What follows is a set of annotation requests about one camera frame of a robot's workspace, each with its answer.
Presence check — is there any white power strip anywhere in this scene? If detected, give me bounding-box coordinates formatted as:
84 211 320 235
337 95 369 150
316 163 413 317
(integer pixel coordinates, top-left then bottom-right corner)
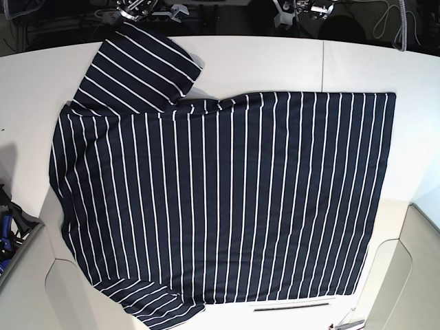
94 9 120 25

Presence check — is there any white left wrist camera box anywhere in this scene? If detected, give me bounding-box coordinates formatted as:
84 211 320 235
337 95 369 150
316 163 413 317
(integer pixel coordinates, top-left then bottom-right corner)
274 9 296 30

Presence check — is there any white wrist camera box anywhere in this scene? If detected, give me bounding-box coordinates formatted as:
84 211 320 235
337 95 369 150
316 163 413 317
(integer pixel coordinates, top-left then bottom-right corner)
166 4 188 23
274 9 296 30

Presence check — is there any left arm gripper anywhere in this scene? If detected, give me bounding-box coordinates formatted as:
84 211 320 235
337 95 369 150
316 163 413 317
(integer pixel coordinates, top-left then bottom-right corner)
294 0 338 16

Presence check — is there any navy white striped T-shirt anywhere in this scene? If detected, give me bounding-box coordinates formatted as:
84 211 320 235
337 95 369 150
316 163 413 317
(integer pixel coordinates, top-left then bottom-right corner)
49 22 396 329

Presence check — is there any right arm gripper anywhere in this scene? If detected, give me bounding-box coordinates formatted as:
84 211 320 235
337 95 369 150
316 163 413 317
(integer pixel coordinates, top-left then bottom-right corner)
116 0 155 21

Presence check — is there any bin with blue items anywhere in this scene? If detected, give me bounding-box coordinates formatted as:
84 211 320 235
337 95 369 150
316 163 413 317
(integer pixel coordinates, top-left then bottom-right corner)
1 183 44 276

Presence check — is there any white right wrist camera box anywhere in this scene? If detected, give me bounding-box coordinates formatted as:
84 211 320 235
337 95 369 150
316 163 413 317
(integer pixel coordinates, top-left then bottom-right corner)
166 4 188 23

